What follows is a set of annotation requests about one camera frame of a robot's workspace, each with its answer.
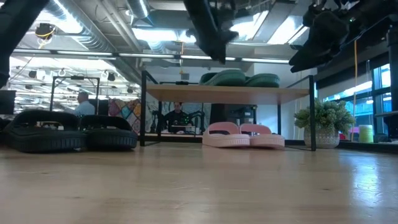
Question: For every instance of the red cup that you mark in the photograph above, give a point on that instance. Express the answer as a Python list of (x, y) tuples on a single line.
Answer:
[(343, 136)]

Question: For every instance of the black aluminium rig frame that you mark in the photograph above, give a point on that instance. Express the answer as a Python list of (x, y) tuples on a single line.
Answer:
[(392, 77)]

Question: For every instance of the black monitor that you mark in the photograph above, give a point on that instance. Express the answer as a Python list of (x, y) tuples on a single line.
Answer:
[(7, 102)]

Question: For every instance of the wooden shelf black metal frame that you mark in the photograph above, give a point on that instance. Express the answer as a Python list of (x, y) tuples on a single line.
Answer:
[(227, 94)]

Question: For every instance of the green rubber slide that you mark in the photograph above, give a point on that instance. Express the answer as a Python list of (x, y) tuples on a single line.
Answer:
[(262, 80), (227, 77)]

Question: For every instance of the dark cabinet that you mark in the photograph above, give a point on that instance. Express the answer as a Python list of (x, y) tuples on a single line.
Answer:
[(233, 113)]

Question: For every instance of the black background rig frame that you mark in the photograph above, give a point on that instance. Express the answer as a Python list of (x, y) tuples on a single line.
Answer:
[(74, 77)]

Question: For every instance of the pink rubber slide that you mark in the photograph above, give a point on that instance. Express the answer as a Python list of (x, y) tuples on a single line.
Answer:
[(224, 138), (267, 140)]

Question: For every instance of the potted green plant white pot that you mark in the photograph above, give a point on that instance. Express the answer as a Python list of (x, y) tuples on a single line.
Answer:
[(325, 121)]

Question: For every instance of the person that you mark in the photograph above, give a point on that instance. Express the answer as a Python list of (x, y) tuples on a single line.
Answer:
[(176, 118), (84, 107)]

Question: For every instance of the colourful patchwork panel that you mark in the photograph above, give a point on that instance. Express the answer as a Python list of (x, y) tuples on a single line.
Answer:
[(124, 113)]

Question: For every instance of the overhead light bar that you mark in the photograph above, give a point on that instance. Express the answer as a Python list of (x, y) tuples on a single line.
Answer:
[(146, 56)]

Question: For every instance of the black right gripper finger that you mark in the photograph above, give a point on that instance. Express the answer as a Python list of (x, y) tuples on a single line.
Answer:
[(306, 54), (314, 63)]

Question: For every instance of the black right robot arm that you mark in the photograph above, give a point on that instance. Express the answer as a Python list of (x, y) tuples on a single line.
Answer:
[(373, 15)]

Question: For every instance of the black ceiling-mounted device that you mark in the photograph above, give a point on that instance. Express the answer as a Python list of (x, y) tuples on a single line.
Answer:
[(45, 30)]

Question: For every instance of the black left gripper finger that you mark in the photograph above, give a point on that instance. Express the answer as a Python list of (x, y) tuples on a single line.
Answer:
[(217, 53)]

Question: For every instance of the low black side table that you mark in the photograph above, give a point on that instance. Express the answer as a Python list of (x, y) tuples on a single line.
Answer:
[(367, 147)]

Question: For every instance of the black rubber slide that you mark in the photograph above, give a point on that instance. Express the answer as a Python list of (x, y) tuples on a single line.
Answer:
[(43, 133), (109, 137)]

